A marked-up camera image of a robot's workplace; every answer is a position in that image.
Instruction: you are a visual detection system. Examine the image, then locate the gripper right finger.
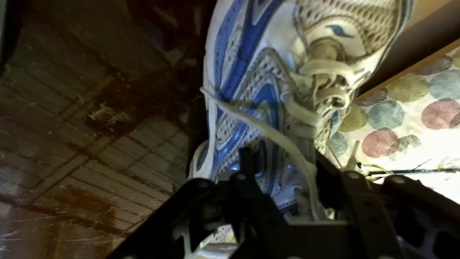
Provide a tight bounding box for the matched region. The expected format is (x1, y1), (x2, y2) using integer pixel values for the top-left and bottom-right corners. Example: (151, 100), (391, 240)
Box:
(316, 150), (460, 259)

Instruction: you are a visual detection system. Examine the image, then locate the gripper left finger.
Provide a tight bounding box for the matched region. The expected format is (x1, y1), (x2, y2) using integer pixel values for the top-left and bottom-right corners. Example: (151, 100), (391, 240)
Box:
(106, 147), (289, 259)

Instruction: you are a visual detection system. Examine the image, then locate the white and blue sneaker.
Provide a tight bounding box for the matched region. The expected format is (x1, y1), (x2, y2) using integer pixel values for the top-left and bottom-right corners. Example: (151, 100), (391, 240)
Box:
(187, 0), (414, 259)

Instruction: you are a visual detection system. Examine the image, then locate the polka dot cloth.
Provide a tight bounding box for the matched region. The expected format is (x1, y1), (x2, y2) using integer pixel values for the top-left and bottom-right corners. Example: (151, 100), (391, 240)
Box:
(326, 47), (460, 204)

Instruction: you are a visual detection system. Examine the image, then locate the brown wooden board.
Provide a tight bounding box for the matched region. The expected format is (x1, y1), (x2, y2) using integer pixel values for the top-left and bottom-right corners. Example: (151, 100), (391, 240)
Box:
(356, 0), (460, 101)

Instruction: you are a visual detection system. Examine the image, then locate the black cable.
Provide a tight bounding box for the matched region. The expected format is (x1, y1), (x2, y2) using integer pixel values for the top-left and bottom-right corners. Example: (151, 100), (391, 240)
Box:
(366, 167), (460, 177)

